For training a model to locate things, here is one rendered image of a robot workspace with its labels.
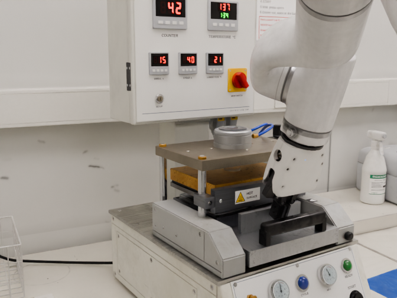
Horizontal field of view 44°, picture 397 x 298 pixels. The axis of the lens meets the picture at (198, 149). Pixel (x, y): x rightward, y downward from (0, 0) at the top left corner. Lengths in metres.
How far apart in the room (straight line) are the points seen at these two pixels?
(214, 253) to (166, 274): 0.18
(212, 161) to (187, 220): 0.12
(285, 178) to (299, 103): 0.13
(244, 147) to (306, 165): 0.18
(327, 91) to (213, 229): 0.30
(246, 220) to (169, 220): 0.15
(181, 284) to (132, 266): 0.22
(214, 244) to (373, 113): 1.29
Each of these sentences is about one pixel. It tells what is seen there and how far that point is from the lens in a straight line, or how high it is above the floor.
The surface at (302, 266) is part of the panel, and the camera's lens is 0.95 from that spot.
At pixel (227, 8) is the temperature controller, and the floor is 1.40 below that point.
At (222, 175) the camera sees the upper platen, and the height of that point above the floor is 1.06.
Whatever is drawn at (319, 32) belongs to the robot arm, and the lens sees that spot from 0.62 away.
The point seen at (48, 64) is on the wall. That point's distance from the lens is 1.42.
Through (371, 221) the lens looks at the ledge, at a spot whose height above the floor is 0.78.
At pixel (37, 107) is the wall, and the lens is 1.37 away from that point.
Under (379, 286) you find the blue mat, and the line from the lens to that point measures 1.30.
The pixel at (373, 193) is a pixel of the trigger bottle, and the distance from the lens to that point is 1.78.
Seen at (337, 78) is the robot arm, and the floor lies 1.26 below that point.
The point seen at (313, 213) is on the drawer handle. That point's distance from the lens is 0.94.
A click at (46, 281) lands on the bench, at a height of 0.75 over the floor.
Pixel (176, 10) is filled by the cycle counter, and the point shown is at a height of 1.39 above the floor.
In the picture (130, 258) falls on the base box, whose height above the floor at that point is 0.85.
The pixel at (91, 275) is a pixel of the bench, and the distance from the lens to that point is 1.31.
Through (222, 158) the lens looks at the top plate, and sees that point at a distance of 0.91.
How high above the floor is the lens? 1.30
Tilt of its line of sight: 11 degrees down
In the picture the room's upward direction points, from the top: straight up
